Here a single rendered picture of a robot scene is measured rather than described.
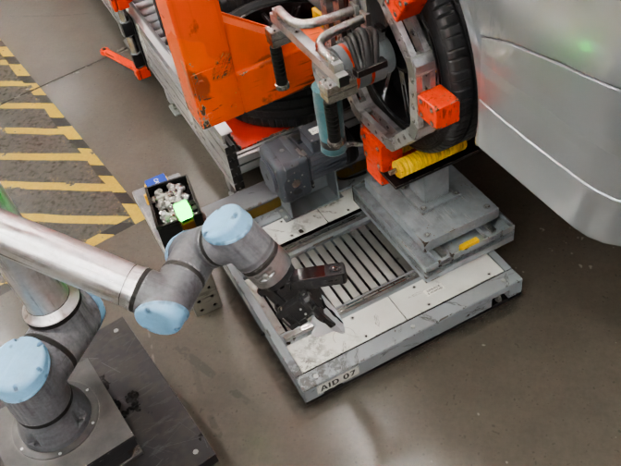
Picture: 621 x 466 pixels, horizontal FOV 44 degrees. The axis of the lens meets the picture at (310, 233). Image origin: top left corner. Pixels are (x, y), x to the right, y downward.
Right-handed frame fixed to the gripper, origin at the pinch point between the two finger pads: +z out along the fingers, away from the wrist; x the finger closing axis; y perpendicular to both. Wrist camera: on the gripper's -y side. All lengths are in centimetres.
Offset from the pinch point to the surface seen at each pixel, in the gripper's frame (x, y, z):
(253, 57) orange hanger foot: -124, 6, -21
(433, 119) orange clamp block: -55, -35, 1
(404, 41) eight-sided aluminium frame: -64, -41, -18
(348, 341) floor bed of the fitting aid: -63, 29, 53
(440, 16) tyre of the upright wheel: -64, -51, -17
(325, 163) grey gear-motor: -117, 10, 23
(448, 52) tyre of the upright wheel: -62, -48, -9
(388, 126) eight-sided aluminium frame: -91, -20, 12
